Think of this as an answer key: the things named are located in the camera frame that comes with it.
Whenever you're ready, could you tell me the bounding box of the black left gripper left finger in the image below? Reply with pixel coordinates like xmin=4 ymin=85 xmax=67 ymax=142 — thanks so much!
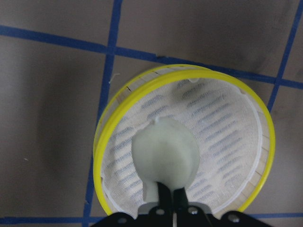
xmin=157 ymin=182 xmax=173 ymax=210

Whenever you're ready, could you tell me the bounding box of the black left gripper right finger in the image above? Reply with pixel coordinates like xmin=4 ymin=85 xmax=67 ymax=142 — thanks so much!
xmin=173 ymin=187 xmax=188 ymax=210

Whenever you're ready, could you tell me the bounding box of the pale white steamed bun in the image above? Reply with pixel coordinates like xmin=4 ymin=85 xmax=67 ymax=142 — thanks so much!
xmin=131 ymin=117 xmax=200 ymax=203

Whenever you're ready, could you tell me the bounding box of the yellow-rimmed bamboo steamer tray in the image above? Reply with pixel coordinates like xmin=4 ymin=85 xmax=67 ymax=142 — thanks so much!
xmin=93 ymin=64 xmax=275 ymax=218

